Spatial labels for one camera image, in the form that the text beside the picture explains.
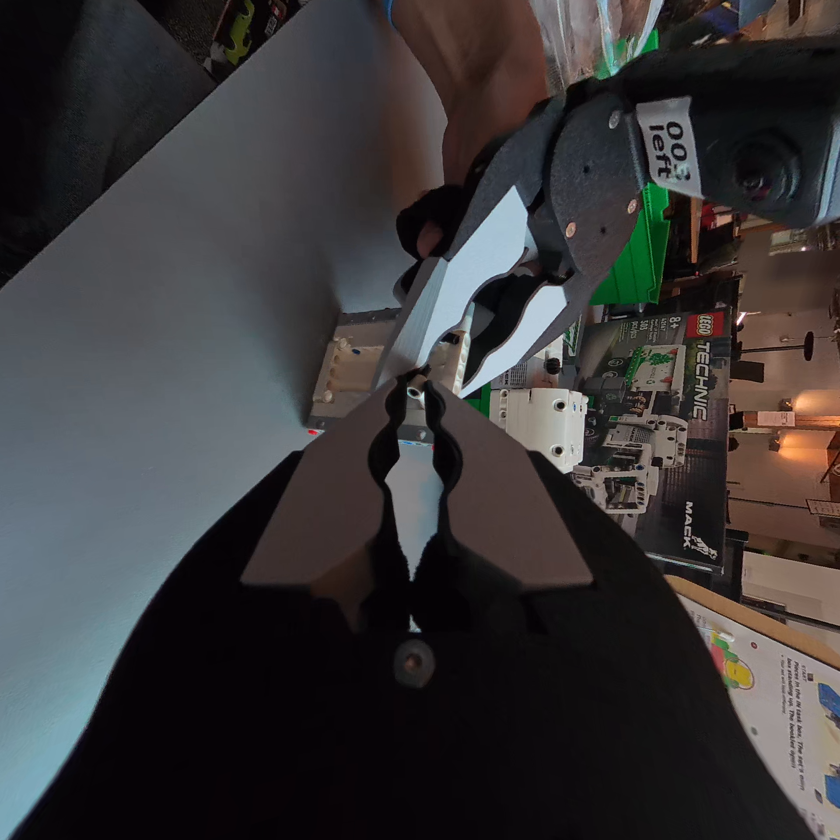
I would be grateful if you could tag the dark building set box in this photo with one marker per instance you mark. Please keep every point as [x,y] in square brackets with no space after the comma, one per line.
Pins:
[656,426]

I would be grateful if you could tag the green plastic bin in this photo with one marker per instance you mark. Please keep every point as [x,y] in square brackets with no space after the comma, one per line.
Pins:
[633,256]

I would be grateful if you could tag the clear plastic bag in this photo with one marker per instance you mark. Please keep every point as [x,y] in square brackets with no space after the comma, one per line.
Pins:
[590,33]

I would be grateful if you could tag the white brick panel assembly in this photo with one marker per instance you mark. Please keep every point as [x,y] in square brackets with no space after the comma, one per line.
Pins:
[354,367]

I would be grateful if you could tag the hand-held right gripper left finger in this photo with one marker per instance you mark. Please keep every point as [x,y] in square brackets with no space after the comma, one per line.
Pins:
[315,518]

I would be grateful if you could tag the person's grey trousers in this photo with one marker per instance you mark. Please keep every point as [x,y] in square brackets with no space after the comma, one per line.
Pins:
[98,98]

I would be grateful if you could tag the person's left hand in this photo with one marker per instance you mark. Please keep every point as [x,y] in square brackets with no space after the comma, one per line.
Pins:
[485,79]

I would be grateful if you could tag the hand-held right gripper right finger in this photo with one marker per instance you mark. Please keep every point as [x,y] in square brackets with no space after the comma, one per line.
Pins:
[512,525]

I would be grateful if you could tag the wooden instruction board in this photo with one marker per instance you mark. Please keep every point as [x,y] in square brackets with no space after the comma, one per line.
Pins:
[774,709]

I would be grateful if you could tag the small white connector piece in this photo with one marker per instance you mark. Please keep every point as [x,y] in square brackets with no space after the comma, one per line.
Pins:
[417,390]

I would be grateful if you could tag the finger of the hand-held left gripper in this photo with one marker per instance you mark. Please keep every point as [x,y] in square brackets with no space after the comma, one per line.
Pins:
[525,328]
[472,256]

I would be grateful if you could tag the blue wristband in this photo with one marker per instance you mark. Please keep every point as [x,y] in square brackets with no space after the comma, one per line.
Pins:
[392,13]

